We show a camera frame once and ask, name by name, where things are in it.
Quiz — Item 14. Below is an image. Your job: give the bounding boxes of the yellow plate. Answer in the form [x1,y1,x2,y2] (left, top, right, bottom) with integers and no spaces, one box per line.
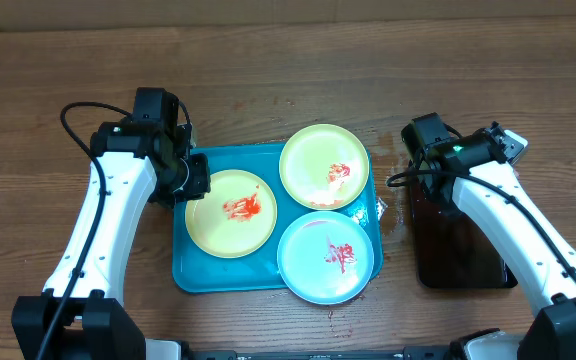
[184,169,278,258]
[279,124,370,210]

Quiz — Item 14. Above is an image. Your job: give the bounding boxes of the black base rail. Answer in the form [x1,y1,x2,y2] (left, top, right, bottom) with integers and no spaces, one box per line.
[182,345,455,360]

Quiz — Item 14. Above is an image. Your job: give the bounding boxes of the black water tray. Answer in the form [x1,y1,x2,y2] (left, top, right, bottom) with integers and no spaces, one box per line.
[408,180,517,289]

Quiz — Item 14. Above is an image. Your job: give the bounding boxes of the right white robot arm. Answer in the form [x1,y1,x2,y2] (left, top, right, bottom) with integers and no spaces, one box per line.
[387,113,576,359]

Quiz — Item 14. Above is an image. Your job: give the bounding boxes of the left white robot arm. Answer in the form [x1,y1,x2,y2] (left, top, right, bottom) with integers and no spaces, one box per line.
[11,87,210,359]

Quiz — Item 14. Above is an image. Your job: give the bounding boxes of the light blue plate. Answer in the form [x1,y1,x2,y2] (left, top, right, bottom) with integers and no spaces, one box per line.
[277,211,375,305]

